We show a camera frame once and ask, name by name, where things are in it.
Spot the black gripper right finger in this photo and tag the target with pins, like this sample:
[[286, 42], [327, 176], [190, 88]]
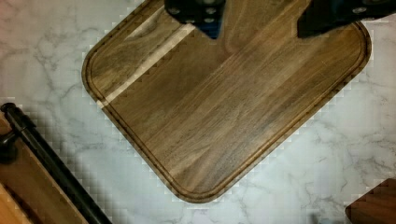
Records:
[[322, 16]]

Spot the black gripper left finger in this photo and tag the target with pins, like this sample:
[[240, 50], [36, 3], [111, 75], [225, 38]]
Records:
[[205, 15]]

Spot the light wooden drawer front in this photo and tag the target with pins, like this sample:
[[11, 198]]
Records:
[[40, 197]]

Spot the wooden cutting board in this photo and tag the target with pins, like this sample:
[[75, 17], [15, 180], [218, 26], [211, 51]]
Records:
[[202, 112]]

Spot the dark wooden object corner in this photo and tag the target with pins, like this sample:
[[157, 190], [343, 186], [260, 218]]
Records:
[[377, 206]]

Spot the black metal drawer handle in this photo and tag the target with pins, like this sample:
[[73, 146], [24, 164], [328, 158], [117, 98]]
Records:
[[22, 127]]

